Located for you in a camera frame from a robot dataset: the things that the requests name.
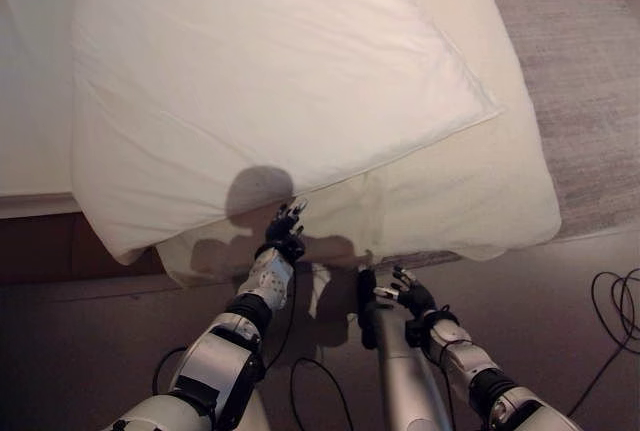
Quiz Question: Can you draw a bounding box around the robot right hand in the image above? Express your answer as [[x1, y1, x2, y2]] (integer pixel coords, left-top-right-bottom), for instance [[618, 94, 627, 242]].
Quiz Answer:
[[374, 264, 440, 320]]

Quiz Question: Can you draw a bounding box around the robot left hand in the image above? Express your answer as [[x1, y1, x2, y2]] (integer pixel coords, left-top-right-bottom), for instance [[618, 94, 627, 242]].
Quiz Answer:
[[264, 198, 309, 264]]

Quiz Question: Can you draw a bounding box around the cream bed cover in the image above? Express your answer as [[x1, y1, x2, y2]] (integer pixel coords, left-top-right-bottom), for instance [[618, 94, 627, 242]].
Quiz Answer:
[[153, 0, 563, 290]]

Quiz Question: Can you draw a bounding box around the robot silver leg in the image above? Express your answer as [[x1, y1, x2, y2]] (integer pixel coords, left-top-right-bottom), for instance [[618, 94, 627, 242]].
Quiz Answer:
[[368, 299, 454, 431]]

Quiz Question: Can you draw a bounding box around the white duvet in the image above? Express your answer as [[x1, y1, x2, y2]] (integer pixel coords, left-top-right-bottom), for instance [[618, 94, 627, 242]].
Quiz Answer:
[[68, 0, 507, 267]]

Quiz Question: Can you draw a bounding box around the grey rug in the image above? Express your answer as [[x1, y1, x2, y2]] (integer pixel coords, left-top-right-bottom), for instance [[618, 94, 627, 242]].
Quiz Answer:
[[472, 0, 640, 243]]

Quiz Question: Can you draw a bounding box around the white mattress sheet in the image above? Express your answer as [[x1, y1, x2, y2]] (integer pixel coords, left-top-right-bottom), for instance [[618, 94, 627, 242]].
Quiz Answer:
[[0, 0, 77, 218]]

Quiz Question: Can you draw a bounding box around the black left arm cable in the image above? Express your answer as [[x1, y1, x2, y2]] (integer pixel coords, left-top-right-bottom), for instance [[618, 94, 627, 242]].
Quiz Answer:
[[263, 259, 298, 371]]

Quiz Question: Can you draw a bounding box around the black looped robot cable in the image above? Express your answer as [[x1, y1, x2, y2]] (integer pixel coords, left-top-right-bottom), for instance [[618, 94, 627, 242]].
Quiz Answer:
[[288, 356, 357, 431]]

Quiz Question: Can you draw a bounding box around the black floor cable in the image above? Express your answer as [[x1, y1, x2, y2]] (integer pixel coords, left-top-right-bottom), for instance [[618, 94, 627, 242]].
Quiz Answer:
[[566, 267, 640, 418]]

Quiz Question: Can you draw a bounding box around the brown wooden bed frame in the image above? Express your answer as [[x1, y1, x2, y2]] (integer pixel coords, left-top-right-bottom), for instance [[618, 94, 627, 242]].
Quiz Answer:
[[0, 209, 169, 288]]

